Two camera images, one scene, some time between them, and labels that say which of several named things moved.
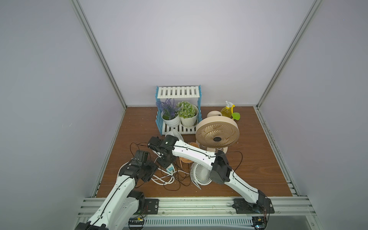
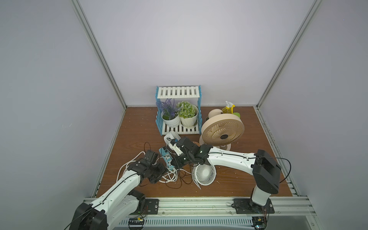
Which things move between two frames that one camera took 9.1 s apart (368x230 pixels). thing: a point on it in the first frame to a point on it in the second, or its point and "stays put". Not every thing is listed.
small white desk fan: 200,174 stays put
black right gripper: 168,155 to 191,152
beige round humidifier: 213,113 stays put
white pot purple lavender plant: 169,113 stays put
